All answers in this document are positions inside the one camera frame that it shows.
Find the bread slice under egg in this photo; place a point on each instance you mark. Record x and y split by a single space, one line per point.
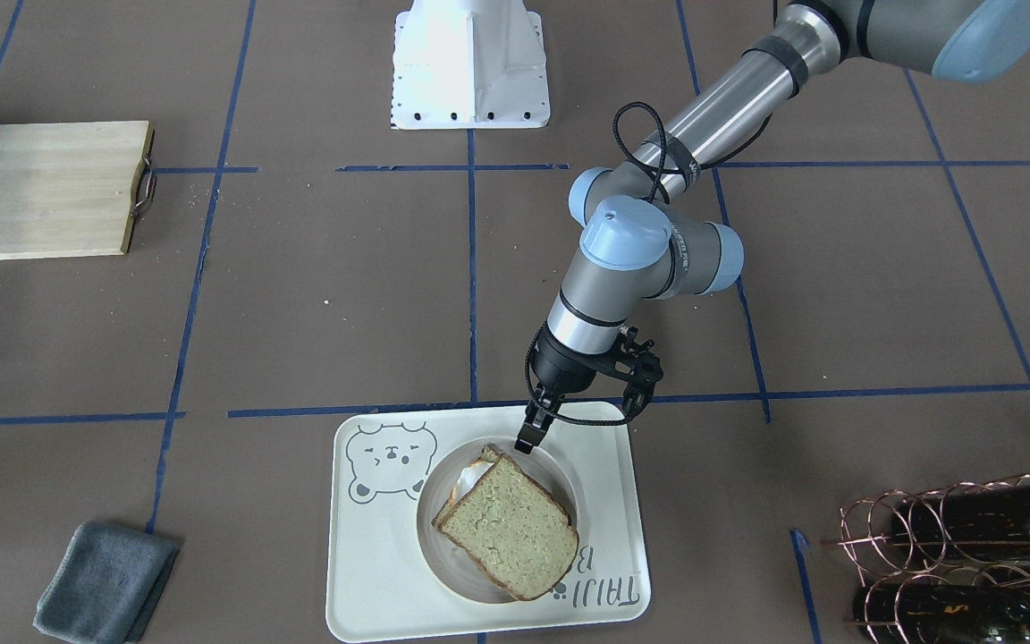
489 453

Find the copper wire bottle rack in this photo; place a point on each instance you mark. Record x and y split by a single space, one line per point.
865 537

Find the wooden cutting board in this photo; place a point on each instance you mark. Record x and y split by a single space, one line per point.
70 189

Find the grey folded cloth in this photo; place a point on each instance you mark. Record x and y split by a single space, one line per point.
107 586

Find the cream bear tray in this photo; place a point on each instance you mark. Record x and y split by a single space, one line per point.
378 585

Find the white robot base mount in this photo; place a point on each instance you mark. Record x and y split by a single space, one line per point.
469 64

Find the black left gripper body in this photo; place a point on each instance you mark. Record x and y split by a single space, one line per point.
563 367

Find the dark wine bottle upper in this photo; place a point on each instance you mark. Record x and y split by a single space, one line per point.
988 525

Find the bread slice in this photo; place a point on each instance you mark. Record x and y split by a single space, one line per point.
489 453
511 529

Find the dark wine bottle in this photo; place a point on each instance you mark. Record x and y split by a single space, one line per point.
964 606
988 525

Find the dark wine bottle lower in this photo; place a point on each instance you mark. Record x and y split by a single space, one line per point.
964 606

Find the fried egg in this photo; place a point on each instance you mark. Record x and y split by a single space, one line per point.
468 478

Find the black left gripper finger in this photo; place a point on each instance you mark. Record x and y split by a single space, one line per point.
533 432

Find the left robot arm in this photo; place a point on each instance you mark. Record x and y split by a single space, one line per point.
634 245

